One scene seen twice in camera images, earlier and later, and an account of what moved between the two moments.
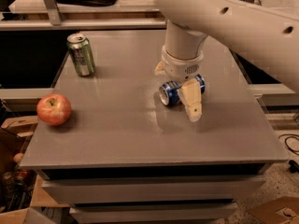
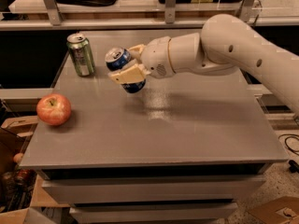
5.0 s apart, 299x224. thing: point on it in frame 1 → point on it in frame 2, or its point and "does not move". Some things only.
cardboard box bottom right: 284,210 does not move
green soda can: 81,53 does not move
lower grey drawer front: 194,213 does not move
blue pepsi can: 169,94 → 114,58
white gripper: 179,67 → 155,57
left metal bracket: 51,5 does not move
